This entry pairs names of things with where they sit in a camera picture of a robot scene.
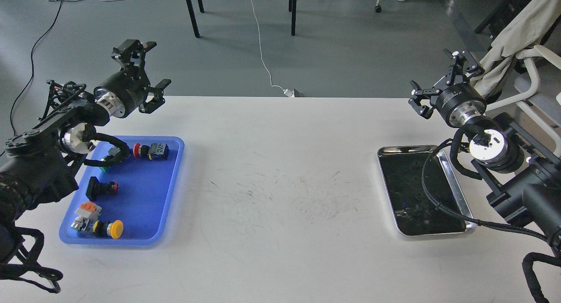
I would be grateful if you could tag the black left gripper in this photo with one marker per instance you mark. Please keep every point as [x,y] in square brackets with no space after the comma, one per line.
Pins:
[124,91]

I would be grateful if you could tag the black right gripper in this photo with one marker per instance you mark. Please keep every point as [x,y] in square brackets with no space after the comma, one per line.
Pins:
[457,104]

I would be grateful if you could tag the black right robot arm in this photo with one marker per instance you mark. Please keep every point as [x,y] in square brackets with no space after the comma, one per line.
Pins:
[524,176]

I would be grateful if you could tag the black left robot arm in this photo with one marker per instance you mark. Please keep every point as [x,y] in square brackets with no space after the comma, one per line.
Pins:
[42,163]

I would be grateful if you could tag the silver metal tray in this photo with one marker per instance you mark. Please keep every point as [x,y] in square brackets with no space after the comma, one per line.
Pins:
[414,214]

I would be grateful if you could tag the blue plastic tray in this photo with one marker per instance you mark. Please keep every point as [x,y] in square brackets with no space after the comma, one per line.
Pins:
[146,189]

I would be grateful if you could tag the red push button switch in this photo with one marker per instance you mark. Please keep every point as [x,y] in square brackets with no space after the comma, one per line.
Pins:
[155,151]

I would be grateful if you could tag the black push button switch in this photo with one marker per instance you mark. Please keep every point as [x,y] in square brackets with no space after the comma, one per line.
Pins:
[95,188]

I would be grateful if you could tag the orange white switch block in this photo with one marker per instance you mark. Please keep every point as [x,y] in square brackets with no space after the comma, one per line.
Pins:
[89,210]

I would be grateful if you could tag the yellow push button switch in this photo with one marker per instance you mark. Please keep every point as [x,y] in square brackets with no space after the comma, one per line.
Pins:
[99,228]

